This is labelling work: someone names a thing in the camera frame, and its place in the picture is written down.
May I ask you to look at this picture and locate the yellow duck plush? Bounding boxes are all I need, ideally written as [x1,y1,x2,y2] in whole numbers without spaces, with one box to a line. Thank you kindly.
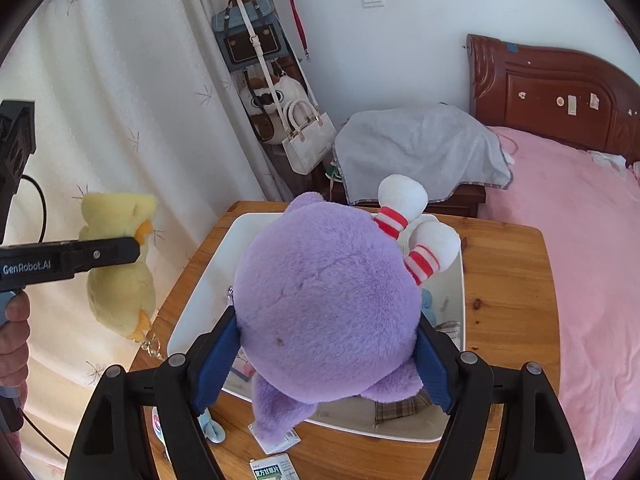
[79,193,158,342]

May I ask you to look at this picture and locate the grey plaid fabric bow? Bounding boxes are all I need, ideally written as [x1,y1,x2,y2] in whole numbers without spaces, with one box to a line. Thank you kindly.
[373,320,461,426]

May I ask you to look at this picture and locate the green white medicine box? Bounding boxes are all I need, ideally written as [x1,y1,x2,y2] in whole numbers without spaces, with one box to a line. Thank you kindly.
[250,453,299,480]

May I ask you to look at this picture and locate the purple round plush toy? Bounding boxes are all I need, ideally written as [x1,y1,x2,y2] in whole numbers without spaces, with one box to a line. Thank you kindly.
[232,174,461,444]

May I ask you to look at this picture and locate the pink tissue packet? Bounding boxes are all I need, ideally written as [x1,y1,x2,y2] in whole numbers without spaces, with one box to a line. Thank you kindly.
[231,349,255,382]

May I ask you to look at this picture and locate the white bear plush blue scarf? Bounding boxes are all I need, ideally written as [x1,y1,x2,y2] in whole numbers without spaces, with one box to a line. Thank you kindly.
[421,288,437,327]

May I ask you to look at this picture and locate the person's left hand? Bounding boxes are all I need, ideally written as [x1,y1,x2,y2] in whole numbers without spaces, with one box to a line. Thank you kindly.
[0,292,30,388]

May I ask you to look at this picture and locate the round wooden table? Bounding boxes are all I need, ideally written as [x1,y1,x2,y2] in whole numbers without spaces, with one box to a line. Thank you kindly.
[149,200,560,479]

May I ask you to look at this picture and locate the white plastic storage bin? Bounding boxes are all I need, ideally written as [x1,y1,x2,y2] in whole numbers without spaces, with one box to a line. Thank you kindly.
[167,212,465,443]

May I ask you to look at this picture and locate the pink bed blanket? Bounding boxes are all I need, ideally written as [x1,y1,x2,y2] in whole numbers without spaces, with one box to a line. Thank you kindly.
[480,127,639,479]

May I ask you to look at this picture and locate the brown white plush bag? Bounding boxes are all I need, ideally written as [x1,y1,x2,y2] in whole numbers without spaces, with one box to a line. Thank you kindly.
[240,75,308,145]

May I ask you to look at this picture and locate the blue denim handbag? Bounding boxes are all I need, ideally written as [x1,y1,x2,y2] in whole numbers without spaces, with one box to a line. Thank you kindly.
[212,0,288,73]

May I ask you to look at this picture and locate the grey cloth over nightstand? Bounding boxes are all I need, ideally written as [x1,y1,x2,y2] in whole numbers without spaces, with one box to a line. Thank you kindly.
[334,104,513,205]

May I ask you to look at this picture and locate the white handbag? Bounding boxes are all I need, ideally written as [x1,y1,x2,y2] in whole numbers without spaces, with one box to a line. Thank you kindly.
[282,99,337,176]

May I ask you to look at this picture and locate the dark wooden headboard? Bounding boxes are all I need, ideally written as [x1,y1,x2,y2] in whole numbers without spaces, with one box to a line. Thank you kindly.
[466,34,639,164]

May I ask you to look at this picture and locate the red lanyard strap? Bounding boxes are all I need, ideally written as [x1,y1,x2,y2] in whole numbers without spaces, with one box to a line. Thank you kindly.
[282,0,313,63]

